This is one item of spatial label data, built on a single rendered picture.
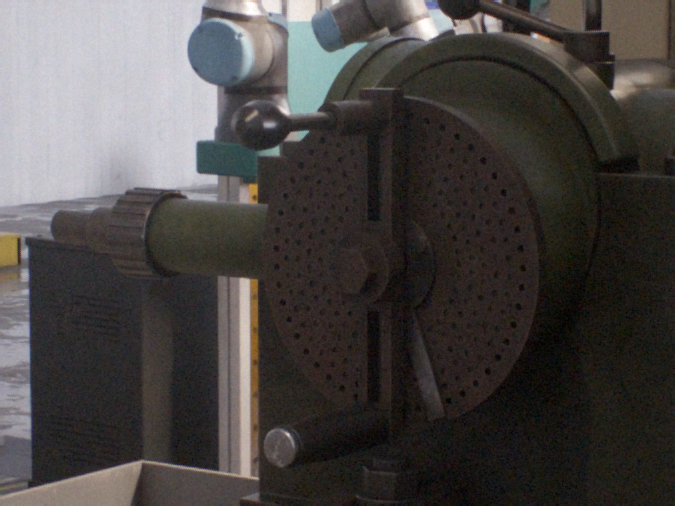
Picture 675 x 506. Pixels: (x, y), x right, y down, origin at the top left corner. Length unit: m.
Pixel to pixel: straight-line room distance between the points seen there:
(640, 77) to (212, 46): 2.60
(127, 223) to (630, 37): 0.44
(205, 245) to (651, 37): 0.43
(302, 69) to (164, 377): 0.64
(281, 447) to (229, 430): 3.24
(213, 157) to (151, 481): 0.66
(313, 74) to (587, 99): 3.14
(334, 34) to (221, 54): 0.20
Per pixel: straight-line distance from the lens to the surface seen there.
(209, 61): 4.05
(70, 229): 1.51
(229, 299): 4.44
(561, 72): 1.35
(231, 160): 4.17
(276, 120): 1.20
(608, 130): 1.34
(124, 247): 1.46
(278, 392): 1.48
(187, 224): 1.43
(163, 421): 4.52
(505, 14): 1.44
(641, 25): 1.71
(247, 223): 1.41
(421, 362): 1.31
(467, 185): 1.28
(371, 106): 1.28
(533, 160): 1.33
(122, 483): 3.83
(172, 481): 3.83
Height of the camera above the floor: 1.33
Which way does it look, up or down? 6 degrees down
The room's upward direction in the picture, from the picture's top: straight up
